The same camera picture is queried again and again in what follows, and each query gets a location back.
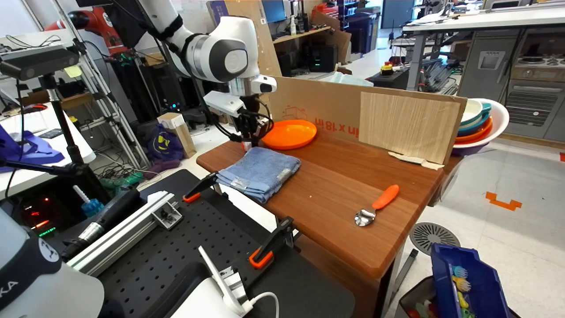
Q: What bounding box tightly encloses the aluminium extrusion rail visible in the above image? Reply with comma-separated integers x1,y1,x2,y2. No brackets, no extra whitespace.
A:
67,191,182,276

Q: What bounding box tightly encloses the orange black clamp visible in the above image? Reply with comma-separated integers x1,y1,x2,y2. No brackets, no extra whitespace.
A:
182,173,217,203
247,218,295,271

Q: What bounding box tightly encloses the stack of coloured bowls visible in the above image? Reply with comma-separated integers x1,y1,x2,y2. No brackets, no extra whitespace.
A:
452,97,511,158

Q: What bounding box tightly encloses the orange plate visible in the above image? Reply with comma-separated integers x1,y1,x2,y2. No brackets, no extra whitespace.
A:
262,120,318,150

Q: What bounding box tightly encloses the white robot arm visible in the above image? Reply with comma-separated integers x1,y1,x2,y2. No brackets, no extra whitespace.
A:
78,0,277,145

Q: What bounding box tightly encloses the orange black clamp near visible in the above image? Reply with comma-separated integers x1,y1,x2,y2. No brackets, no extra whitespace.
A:
247,218,295,271

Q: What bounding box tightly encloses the blue folded towel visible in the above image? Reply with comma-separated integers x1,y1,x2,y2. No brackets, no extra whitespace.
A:
217,147,300,203

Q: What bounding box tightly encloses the orange handled scoop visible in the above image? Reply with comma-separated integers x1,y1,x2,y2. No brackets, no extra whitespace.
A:
353,184,401,228

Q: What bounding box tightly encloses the black camera tripod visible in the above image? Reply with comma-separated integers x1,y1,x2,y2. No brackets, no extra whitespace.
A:
0,46,99,186

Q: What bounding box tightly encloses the black perforated breadboard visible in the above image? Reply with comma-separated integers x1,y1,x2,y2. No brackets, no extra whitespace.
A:
96,168,357,318

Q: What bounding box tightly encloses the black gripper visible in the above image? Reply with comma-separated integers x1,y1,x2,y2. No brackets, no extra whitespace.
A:
235,96,274,145

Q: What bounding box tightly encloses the orange black clamp far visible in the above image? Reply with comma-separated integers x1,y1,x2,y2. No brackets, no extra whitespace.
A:
182,173,217,203

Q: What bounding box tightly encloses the light wood panel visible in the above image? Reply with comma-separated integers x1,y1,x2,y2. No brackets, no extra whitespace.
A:
359,90,466,168

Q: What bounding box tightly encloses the cardboard backboard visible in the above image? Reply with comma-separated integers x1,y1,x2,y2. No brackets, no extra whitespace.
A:
258,76,468,170

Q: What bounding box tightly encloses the blue plastic bin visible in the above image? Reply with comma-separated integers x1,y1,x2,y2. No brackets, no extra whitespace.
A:
431,244,511,318

